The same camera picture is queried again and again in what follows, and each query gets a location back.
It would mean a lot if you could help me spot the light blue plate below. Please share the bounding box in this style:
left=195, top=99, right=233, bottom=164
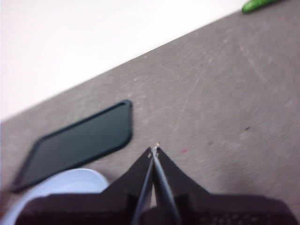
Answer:
left=0, top=168, right=110, bottom=225

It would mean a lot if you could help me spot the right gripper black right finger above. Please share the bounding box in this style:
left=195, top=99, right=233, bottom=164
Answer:
left=156, top=148, right=296, bottom=225

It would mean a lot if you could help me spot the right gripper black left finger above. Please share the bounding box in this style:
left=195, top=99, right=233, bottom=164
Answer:
left=16, top=147, right=155, bottom=225

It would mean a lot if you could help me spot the green vegetable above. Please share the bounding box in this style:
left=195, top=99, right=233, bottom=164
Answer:
left=241, top=0, right=279, bottom=14

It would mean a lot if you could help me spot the black rectangular tray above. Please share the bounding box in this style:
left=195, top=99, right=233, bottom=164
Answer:
left=11, top=99, right=134, bottom=193

